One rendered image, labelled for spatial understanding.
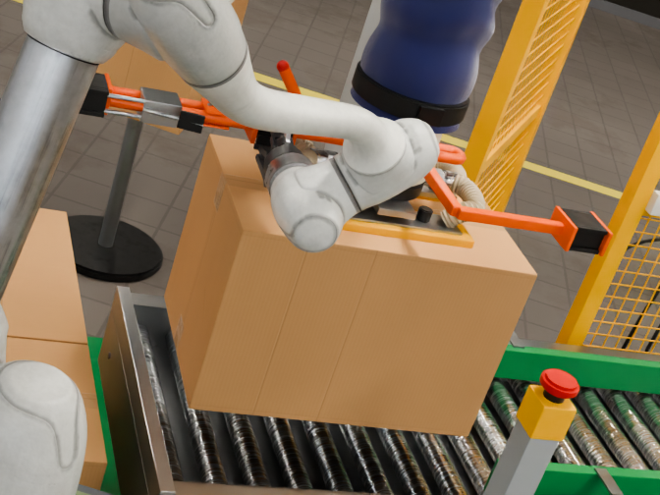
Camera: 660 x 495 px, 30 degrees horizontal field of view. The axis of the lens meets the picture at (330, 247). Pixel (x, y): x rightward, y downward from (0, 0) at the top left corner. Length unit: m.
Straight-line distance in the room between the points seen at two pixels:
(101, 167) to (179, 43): 3.29
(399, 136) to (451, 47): 0.33
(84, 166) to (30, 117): 3.13
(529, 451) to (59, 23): 1.12
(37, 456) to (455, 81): 1.07
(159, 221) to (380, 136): 2.65
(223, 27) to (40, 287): 1.45
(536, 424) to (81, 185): 2.78
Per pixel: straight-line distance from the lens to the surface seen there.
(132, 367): 2.60
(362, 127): 1.88
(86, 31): 1.62
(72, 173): 4.71
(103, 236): 4.18
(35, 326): 2.76
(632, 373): 3.28
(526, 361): 3.11
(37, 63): 1.65
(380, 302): 2.33
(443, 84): 2.26
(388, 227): 2.33
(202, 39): 1.53
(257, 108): 1.72
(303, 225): 1.95
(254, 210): 2.26
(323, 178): 1.99
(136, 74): 3.64
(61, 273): 2.97
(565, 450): 2.97
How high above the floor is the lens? 2.04
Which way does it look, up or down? 26 degrees down
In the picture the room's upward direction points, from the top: 19 degrees clockwise
